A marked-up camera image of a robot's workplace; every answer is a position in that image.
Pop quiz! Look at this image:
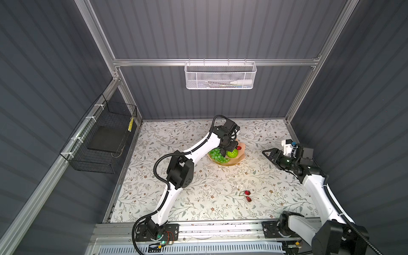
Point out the green bumpy fake fruit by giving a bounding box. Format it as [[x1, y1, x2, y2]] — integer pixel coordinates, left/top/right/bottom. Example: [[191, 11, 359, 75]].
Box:
[[226, 149, 239, 159]]

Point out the green fake grape bunch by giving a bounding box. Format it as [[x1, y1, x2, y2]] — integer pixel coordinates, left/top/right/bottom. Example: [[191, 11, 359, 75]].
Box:
[[209, 148, 229, 164]]

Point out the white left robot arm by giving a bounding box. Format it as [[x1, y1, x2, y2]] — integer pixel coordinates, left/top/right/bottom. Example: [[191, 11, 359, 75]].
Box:
[[144, 121, 240, 239]]

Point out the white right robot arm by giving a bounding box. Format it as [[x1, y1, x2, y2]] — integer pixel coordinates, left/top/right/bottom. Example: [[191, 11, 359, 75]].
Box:
[[262, 143, 370, 255]]

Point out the pink scalloped fruit bowl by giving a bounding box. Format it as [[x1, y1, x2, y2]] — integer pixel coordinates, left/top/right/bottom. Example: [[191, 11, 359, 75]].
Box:
[[207, 142, 246, 166]]

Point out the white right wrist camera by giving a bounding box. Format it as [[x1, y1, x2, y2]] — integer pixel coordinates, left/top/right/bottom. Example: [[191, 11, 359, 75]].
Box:
[[281, 139, 298, 158]]

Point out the white wire mesh basket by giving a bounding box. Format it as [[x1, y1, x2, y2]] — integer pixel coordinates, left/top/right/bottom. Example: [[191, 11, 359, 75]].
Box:
[[184, 61, 257, 90]]

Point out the black corrugated left cable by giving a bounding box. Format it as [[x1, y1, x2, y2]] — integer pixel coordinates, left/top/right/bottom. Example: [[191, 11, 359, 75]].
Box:
[[131, 114, 228, 255]]

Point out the black wire basket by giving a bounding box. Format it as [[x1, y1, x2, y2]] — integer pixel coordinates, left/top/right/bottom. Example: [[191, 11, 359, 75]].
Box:
[[60, 97, 137, 174]]

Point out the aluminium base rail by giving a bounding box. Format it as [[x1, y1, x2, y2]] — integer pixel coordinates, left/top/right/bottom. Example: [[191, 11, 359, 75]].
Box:
[[89, 219, 306, 245]]

